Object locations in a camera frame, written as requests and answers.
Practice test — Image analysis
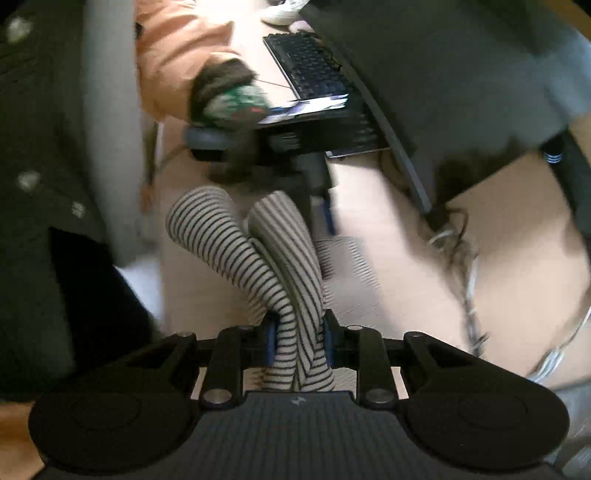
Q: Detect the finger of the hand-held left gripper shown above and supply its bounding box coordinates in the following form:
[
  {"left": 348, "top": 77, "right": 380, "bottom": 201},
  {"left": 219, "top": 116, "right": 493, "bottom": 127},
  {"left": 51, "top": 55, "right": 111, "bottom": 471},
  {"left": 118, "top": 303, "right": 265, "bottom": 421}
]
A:
[{"left": 295, "top": 154, "right": 341, "bottom": 237}]

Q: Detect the striped grey and black garment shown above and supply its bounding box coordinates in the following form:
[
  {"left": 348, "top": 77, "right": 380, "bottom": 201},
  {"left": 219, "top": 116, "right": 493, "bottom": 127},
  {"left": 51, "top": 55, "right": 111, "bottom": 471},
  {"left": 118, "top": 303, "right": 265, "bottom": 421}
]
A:
[{"left": 166, "top": 186, "right": 338, "bottom": 393}]

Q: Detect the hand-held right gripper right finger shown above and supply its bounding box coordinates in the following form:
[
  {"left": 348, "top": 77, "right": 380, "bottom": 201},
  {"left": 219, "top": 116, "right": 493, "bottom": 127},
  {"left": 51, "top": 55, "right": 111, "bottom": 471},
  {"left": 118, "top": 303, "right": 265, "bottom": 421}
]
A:
[{"left": 322, "top": 311, "right": 468, "bottom": 409}]

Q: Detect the black keyboard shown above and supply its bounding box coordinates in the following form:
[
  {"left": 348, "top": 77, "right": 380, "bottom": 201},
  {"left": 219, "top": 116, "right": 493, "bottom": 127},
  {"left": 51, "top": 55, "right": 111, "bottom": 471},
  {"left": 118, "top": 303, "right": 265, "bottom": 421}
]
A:
[{"left": 262, "top": 31, "right": 352, "bottom": 100}]

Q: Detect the bundle of grey cables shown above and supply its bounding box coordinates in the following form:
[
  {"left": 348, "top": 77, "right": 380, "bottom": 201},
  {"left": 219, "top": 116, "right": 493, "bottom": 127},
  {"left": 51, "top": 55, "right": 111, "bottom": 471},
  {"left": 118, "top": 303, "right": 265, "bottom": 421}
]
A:
[{"left": 427, "top": 208, "right": 591, "bottom": 385}]

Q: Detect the black curved monitor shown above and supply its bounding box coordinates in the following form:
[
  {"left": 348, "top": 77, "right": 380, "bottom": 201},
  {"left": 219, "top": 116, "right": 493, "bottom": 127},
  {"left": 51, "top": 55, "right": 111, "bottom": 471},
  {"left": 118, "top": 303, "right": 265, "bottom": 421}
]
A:
[{"left": 318, "top": 39, "right": 451, "bottom": 232}]

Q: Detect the dark coat with buttons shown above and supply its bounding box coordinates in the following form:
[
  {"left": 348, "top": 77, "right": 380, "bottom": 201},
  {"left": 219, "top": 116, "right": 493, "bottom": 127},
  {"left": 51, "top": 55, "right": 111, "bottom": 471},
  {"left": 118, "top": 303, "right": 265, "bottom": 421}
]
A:
[{"left": 0, "top": 0, "right": 160, "bottom": 403}]

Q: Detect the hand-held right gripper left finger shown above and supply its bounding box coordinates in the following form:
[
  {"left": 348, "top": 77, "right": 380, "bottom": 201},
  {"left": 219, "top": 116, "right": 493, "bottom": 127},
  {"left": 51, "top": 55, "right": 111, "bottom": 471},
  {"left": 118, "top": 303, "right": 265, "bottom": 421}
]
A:
[{"left": 139, "top": 318, "right": 279, "bottom": 409}]

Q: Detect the white shoe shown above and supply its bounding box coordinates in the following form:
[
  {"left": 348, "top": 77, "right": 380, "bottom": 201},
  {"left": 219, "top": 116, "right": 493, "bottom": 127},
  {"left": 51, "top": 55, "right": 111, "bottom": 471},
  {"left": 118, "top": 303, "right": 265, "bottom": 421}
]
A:
[{"left": 260, "top": 0, "right": 311, "bottom": 25}]

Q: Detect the person's left forearm orange sleeve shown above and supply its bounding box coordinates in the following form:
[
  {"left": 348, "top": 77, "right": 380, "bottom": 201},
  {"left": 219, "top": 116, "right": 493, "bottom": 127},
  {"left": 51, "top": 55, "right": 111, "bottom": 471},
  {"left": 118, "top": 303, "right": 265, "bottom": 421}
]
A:
[{"left": 134, "top": 0, "right": 256, "bottom": 123}]

